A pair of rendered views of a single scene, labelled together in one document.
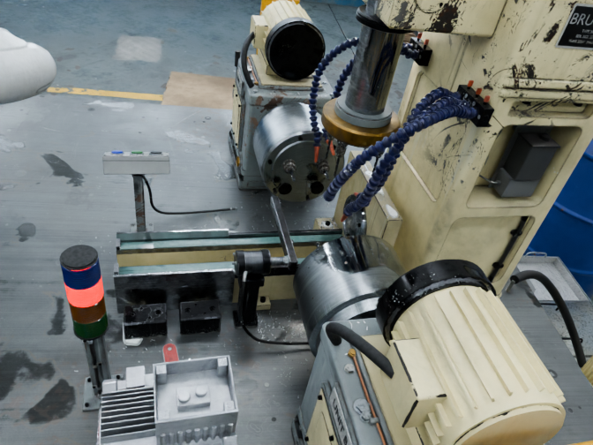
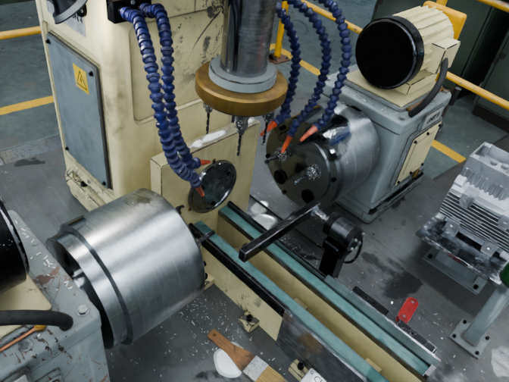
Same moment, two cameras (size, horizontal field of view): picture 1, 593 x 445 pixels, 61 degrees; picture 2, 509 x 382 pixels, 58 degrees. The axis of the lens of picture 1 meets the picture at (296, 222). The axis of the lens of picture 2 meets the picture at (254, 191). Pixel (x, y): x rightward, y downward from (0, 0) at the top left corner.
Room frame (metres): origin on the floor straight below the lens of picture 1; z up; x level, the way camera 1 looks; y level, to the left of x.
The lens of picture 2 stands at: (1.43, 0.63, 1.75)
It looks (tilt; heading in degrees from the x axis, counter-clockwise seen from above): 40 degrees down; 238
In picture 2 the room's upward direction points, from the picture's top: 9 degrees clockwise
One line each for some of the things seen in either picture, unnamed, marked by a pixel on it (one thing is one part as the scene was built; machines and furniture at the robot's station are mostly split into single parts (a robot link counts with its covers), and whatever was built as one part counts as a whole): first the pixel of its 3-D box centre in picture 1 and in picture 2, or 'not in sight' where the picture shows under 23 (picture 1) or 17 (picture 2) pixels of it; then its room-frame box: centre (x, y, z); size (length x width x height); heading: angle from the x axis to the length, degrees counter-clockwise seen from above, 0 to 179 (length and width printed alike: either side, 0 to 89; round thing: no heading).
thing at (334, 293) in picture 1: (361, 314); (328, 150); (0.72, -0.17, 1.04); 0.41 x 0.25 x 0.25; 19
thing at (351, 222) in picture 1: (353, 221); (213, 187); (1.06, -0.15, 1.02); 0.15 x 0.02 x 0.15; 19
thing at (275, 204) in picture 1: (281, 230); (282, 229); (0.97, 0.03, 1.01); 0.26 x 0.04 x 0.03; 19
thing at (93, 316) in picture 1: (86, 303); not in sight; (0.57, 0.35, 1.10); 0.06 x 0.06 x 0.04
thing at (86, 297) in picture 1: (84, 286); not in sight; (0.57, 0.35, 1.14); 0.06 x 0.06 x 0.04
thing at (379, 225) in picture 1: (371, 232); (196, 187); (1.08, -0.21, 0.97); 0.30 x 0.11 x 0.34; 19
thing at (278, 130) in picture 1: (293, 143); (104, 279); (1.37, 0.06, 1.04); 0.37 x 0.25 x 0.25; 19
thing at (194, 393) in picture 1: (194, 399); (494, 170); (0.42, 0.11, 1.11); 0.12 x 0.11 x 0.07; 111
